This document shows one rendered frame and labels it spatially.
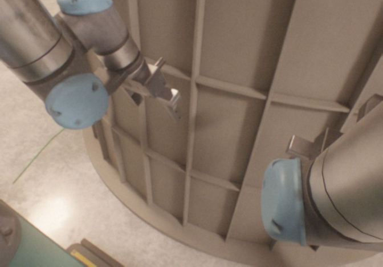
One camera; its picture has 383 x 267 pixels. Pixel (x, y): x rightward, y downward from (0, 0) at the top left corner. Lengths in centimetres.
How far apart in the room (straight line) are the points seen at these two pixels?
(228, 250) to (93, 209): 65
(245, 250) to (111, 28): 103
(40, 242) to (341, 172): 45
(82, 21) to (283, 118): 52
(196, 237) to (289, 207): 103
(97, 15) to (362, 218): 43
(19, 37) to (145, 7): 46
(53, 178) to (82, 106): 123
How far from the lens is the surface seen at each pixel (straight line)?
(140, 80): 53
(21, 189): 159
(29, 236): 53
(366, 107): 47
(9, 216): 52
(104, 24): 48
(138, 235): 129
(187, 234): 125
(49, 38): 33
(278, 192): 24
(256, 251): 126
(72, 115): 35
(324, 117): 75
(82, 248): 94
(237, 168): 89
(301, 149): 49
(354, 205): 19
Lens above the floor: 115
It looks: 41 degrees down
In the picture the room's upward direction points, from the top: 4 degrees clockwise
